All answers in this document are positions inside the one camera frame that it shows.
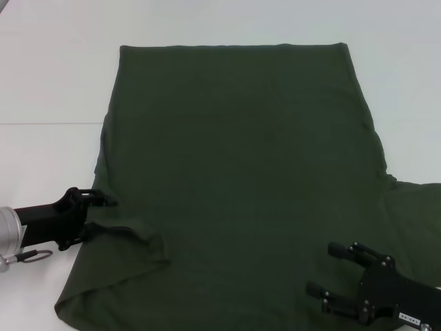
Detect dark green t-shirt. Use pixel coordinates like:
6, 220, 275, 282
53, 42, 441, 331

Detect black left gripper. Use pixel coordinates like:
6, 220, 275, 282
12, 187, 119, 252

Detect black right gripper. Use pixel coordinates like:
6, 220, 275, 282
306, 241, 441, 328

